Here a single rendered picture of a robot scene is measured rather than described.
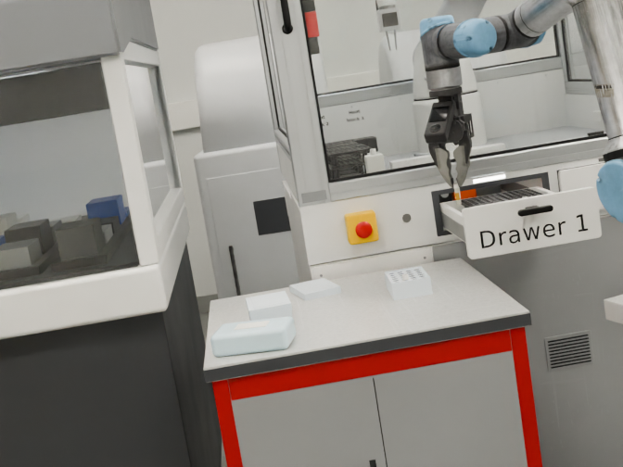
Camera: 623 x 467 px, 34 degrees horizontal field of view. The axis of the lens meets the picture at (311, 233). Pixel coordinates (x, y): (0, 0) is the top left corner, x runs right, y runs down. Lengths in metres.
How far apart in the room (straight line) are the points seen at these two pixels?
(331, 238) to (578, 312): 0.65
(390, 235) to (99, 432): 0.83
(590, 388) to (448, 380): 0.80
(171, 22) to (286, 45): 3.28
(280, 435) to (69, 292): 0.59
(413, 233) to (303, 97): 0.43
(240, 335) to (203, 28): 3.86
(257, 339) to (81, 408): 0.61
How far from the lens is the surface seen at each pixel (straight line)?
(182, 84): 5.66
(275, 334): 1.90
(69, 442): 2.41
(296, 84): 2.42
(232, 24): 5.64
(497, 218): 2.17
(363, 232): 2.39
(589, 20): 1.78
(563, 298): 2.61
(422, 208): 2.48
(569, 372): 2.66
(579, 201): 2.22
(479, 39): 2.08
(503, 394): 1.99
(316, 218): 2.45
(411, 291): 2.15
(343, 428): 1.95
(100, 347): 2.33
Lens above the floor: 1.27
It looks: 9 degrees down
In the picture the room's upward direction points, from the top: 9 degrees counter-clockwise
